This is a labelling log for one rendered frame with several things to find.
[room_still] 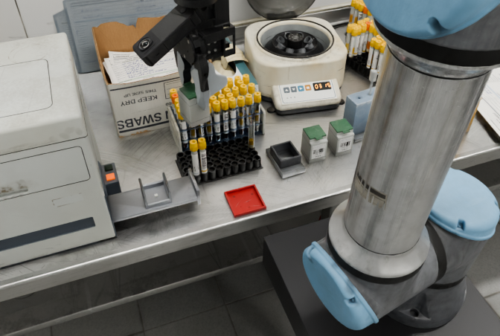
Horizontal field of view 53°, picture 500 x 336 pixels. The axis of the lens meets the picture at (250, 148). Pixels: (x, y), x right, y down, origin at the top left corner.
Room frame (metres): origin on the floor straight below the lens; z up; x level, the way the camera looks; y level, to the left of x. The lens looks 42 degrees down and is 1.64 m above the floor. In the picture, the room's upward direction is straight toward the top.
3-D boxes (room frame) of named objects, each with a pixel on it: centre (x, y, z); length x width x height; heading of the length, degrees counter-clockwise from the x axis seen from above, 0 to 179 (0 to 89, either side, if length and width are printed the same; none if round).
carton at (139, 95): (1.06, 0.24, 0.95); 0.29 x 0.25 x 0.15; 20
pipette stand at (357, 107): (0.93, -0.27, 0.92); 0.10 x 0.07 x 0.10; 117
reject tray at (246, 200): (0.69, 0.01, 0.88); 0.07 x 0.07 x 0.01; 20
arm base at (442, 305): (0.45, -0.26, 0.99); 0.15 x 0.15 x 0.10
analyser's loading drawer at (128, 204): (0.66, 0.20, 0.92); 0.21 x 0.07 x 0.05; 110
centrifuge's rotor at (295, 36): (1.15, -0.12, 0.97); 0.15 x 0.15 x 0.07
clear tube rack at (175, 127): (0.91, 0.08, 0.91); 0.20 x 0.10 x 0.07; 110
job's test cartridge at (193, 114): (0.74, 0.10, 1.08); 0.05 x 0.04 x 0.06; 33
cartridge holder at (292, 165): (0.81, -0.08, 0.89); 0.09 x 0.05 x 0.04; 22
